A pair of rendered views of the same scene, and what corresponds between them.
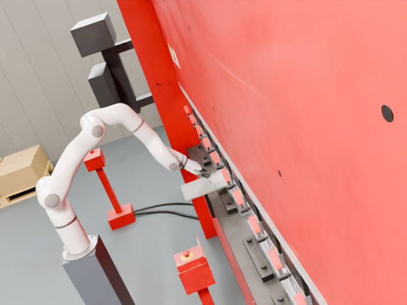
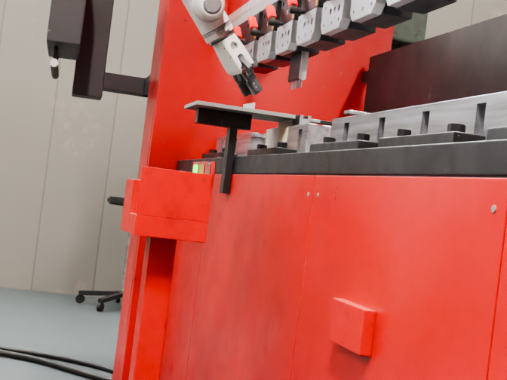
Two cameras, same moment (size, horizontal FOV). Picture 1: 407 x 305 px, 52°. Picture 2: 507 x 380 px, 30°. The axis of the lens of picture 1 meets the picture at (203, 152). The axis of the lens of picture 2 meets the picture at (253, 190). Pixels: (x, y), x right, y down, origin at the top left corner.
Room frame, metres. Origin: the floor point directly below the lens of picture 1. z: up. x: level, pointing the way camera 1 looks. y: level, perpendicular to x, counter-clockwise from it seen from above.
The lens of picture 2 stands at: (-0.39, 0.44, 0.76)
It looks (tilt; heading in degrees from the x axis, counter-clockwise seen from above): 1 degrees up; 350
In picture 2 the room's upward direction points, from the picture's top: 7 degrees clockwise
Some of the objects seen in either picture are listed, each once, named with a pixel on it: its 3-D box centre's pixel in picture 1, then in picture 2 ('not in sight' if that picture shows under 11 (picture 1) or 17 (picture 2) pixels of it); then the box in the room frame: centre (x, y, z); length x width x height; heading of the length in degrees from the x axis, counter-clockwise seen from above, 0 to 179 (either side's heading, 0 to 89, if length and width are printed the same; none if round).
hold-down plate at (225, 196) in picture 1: (225, 197); (270, 154); (2.06, -0.04, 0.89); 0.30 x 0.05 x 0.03; 4
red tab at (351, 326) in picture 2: not in sight; (350, 325); (1.07, -0.01, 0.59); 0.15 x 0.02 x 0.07; 4
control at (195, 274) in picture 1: (192, 264); (166, 196); (1.76, 0.25, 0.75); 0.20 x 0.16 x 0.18; 6
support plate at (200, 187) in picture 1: (204, 185); (238, 111); (2.09, 0.06, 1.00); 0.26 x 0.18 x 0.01; 94
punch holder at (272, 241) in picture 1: (281, 236); not in sight; (1.13, -0.16, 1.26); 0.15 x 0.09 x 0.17; 4
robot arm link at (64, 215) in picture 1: (54, 200); not in sight; (1.90, 0.79, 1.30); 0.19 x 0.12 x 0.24; 19
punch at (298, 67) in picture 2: not in sight; (297, 71); (2.10, -0.09, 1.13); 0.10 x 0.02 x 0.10; 4
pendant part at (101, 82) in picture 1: (106, 91); (69, 4); (3.27, 0.57, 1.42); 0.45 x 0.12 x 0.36; 1
